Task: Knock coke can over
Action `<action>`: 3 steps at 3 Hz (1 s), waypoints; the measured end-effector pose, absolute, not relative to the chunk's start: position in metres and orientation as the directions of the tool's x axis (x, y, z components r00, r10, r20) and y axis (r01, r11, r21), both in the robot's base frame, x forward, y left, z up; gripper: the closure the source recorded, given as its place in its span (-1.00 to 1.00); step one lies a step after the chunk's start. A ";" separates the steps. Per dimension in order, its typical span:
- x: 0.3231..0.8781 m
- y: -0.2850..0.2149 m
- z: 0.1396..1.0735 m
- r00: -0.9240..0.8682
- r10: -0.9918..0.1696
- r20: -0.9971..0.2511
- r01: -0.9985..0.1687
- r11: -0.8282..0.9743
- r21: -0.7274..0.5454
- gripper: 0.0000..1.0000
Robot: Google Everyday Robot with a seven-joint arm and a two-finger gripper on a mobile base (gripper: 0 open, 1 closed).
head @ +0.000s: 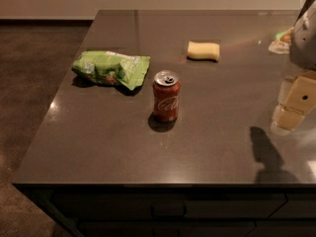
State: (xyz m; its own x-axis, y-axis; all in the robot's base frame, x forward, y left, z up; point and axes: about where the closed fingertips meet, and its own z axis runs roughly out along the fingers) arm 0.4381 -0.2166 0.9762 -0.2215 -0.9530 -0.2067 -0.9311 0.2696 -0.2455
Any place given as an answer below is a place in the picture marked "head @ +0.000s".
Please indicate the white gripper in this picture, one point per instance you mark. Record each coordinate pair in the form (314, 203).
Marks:
(304, 44)

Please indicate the red coke can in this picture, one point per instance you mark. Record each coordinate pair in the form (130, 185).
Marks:
(166, 90)

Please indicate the crumpled snack wrapper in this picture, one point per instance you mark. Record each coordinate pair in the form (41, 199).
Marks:
(281, 45)

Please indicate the yellow sponge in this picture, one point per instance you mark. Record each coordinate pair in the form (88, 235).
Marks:
(203, 50)

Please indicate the dark cabinet drawers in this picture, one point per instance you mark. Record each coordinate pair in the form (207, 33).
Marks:
(178, 212)

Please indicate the green chip bag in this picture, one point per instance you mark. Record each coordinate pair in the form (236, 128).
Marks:
(111, 68)

